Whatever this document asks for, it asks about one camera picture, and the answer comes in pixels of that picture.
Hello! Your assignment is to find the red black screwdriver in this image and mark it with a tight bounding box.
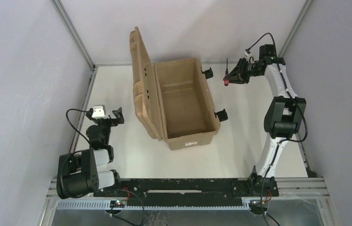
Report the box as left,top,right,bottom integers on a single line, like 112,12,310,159
223,59,229,86

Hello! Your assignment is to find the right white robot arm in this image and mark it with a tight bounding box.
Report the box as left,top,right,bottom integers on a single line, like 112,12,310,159
223,44,306,196

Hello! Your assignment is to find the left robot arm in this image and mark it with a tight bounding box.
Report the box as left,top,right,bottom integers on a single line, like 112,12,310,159
56,105,124,199

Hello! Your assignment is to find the upper black bin latch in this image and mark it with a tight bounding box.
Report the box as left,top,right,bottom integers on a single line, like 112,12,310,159
201,67,214,80

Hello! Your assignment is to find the black bin latch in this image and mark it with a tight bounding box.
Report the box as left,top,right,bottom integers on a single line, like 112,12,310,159
201,67,214,80
214,109,229,122

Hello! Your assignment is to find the lower black bin latch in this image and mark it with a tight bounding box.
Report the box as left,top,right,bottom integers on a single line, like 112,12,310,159
214,109,229,122

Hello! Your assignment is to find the tan plastic storage bin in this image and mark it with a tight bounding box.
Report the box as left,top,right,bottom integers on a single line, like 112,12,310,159
129,27,221,151

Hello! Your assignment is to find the left control board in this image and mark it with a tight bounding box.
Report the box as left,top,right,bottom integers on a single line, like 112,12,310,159
109,200,127,209

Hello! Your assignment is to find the control board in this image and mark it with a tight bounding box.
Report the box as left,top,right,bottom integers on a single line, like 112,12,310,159
249,200,269,208
109,200,127,209

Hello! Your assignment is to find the right control board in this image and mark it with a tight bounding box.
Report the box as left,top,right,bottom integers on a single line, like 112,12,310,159
249,200,269,208

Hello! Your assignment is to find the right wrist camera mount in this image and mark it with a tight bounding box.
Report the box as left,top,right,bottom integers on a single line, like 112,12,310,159
244,52,256,64

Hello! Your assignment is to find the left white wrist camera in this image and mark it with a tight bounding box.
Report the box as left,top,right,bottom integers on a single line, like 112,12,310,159
91,105,106,119

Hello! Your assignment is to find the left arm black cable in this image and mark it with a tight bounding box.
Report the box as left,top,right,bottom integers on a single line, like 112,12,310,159
56,108,94,199

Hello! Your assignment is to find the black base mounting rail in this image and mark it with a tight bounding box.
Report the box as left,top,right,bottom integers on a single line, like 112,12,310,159
93,178,279,206

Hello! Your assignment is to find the right aluminium frame post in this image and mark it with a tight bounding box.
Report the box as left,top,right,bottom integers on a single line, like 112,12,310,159
279,0,314,57

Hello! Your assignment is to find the aluminium frame post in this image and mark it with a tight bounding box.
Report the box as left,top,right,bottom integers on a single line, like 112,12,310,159
279,0,314,57
50,0,95,71

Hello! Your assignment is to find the slotted grey cable duct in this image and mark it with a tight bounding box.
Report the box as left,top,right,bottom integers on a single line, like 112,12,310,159
57,200,251,210

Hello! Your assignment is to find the left aluminium frame post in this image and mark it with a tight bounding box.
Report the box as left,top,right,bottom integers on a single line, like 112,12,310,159
50,0,95,71

